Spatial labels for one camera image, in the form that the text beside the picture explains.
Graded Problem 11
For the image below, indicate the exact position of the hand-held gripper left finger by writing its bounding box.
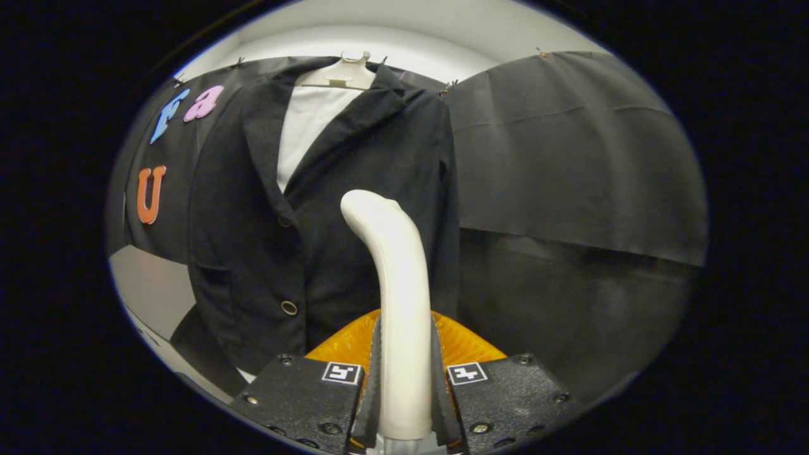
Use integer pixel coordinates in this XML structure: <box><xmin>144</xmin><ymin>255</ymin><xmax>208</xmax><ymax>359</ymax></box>
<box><xmin>228</xmin><ymin>310</ymin><xmax>384</xmax><ymax>455</ymax></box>

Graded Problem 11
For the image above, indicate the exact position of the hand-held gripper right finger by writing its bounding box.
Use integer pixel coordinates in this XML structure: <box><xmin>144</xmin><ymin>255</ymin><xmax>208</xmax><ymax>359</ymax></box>
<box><xmin>431</xmin><ymin>310</ymin><xmax>583</xmax><ymax>455</ymax></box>

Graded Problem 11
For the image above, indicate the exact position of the white garment steamer head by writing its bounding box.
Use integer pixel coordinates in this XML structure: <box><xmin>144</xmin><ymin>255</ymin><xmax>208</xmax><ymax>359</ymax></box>
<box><xmin>340</xmin><ymin>190</ymin><xmax>434</xmax><ymax>455</ymax></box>

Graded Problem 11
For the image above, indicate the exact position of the black jacket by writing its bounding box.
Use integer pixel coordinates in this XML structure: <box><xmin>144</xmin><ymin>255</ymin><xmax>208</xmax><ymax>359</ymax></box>
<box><xmin>188</xmin><ymin>56</ymin><xmax>461</xmax><ymax>377</ymax></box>

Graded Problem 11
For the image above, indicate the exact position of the white clothes hanger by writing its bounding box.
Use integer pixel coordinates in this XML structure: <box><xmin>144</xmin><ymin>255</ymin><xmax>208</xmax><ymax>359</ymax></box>
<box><xmin>297</xmin><ymin>51</ymin><xmax>378</xmax><ymax>91</ymax></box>

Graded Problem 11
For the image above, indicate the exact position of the grey cabinet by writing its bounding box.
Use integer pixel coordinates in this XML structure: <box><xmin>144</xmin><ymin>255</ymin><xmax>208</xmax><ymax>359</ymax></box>
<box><xmin>109</xmin><ymin>245</ymin><xmax>234</xmax><ymax>405</ymax></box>

